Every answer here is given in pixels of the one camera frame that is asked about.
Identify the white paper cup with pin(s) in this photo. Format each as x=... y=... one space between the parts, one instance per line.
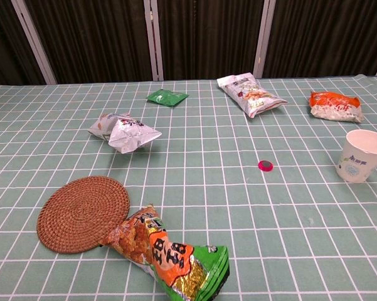
x=354 y=166

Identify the dark pleated screen panel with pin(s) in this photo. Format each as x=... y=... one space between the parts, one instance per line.
x=94 y=40
x=326 y=37
x=3 y=47
x=207 y=37

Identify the small green packet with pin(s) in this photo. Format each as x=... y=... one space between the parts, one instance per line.
x=166 y=98

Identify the orange and green snack bag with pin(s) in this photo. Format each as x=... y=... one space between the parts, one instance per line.
x=169 y=257

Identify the white crumpled snack bag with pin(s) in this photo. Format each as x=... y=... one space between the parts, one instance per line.
x=98 y=127

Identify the white printed snack bag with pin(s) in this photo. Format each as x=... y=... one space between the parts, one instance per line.
x=251 y=95

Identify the round brown rattan coaster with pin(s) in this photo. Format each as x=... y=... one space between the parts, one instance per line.
x=78 y=213

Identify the green checkered tablecloth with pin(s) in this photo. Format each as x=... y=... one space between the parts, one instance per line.
x=207 y=194

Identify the orange and white snack bag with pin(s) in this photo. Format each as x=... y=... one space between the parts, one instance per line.
x=332 y=106

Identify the silver crumpled snack bag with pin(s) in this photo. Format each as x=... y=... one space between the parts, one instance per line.
x=131 y=138

